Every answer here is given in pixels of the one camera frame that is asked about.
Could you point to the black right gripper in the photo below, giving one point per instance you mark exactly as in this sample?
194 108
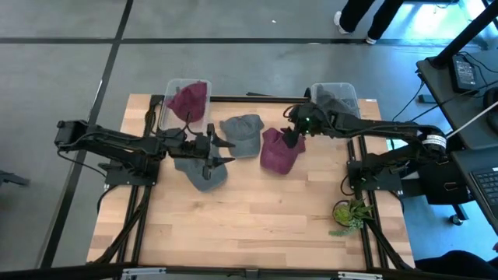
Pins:
309 118

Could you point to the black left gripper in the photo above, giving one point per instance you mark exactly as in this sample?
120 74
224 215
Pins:
208 155

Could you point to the maroon baseball cap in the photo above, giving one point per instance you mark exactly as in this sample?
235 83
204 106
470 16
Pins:
276 157
190 103

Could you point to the grey baseball cap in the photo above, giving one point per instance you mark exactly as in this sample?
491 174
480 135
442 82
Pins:
243 136
334 102
190 173

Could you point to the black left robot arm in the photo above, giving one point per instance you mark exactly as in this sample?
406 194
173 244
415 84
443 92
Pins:
116 142

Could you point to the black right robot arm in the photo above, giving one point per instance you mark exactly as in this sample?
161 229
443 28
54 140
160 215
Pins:
389 130

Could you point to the clear plastic bin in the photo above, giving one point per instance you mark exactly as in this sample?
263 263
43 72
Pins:
350 90
165 116

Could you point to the small green potted plant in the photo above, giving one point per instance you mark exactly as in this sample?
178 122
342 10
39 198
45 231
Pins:
344 214

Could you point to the small black flat device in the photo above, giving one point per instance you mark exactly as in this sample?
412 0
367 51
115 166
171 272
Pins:
428 99

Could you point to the person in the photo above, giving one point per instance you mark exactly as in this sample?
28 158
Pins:
383 19

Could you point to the black side desk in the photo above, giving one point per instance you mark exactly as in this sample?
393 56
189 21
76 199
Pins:
467 113

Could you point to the black power adapter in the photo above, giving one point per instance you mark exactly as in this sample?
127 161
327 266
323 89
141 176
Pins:
464 73

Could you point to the black laptop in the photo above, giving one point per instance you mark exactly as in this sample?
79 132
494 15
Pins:
486 186

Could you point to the black stand pole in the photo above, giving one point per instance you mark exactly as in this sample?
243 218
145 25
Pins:
467 35

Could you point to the grey chair base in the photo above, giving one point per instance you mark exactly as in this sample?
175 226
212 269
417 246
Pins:
13 179

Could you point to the black office chair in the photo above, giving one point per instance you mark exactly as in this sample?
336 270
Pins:
463 266

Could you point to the black camera mount rail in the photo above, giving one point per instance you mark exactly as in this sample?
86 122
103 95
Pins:
58 272

